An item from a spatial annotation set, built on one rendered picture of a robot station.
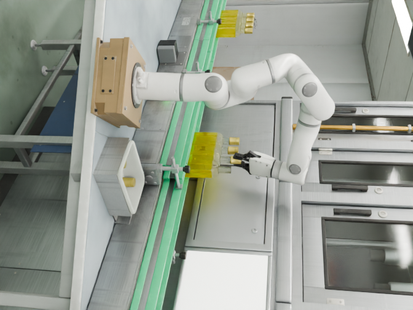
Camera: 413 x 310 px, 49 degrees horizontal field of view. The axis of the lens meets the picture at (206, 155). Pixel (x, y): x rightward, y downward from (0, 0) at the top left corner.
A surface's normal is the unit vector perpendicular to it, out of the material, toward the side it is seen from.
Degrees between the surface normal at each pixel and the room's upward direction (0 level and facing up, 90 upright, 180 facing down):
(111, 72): 90
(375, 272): 90
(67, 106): 90
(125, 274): 90
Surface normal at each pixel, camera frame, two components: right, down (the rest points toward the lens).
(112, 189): -0.13, 0.72
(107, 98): -0.15, -0.13
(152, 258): -0.10, -0.70
